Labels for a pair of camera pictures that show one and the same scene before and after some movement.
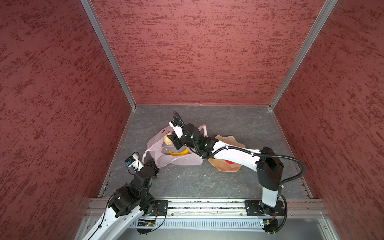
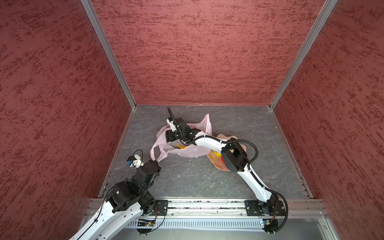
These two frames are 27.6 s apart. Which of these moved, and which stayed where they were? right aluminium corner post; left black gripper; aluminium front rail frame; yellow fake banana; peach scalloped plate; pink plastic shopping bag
Moved: pink plastic shopping bag; yellow fake banana
Stayed: left black gripper; right aluminium corner post; peach scalloped plate; aluminium front rail frame
